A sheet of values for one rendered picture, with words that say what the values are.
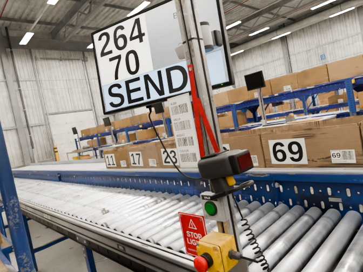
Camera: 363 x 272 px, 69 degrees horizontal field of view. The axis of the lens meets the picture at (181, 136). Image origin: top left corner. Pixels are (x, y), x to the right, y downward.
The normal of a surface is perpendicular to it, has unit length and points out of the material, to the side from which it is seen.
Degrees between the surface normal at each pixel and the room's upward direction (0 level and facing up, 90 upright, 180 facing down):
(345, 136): 90
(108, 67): 86
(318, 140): 91
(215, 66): 86
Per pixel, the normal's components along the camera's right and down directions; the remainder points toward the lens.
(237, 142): -0.71, 0.18
